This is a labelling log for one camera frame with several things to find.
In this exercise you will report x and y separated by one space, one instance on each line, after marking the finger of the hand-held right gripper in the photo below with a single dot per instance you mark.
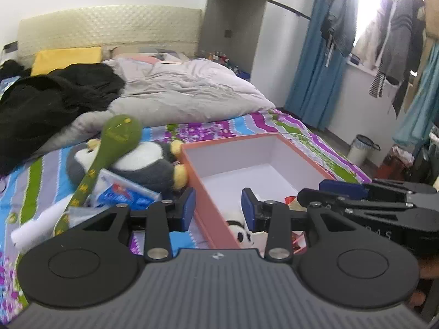
325 198
343 189

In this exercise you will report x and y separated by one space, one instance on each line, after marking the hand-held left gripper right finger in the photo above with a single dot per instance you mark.
247 212

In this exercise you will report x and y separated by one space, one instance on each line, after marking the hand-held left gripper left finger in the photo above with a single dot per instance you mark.
188 210

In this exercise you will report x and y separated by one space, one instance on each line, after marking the pink cardboard box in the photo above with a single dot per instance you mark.
210 220

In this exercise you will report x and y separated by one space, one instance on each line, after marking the long green plush toy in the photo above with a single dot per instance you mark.
120 133

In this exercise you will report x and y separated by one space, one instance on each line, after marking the person's right hand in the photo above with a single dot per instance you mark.
428 270

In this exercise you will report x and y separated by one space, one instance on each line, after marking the small panda plush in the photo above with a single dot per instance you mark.
243 237

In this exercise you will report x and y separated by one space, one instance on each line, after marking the white waste bin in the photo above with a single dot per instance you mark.
362 150

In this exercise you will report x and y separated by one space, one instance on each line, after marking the red bag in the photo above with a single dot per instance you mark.
392 164

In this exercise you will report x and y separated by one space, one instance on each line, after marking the grey penguin plush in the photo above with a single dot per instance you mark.
147 168

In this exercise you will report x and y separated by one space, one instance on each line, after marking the blue snack packet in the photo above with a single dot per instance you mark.
120 195

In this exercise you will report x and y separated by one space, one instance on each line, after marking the colourful patterned bedsheet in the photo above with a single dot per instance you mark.
240 126

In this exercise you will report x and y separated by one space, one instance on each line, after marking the hanging teal cloth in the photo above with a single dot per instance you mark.
418 109

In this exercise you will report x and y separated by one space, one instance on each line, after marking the grey duvet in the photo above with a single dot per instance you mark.
188 92

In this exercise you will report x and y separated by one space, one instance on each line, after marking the blue curtain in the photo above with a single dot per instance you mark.
308 75

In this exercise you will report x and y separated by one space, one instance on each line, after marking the row of small bottles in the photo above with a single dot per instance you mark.
219 57

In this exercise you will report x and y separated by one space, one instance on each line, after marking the hanging grey striped sweater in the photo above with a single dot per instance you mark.
394 41

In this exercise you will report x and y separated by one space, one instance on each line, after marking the white rolled cloth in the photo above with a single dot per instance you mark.
31 229

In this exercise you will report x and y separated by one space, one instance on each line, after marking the pink pillow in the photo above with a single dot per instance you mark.
145 58

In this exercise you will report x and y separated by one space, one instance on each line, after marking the hanging denim jacket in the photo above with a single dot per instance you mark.
339 17

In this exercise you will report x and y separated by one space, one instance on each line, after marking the black clothing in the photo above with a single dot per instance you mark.
41 109

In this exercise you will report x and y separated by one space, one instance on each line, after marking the yellow pillow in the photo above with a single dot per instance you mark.
65 58

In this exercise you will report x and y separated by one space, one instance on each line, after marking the beige padded headboard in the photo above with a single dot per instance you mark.
103 24

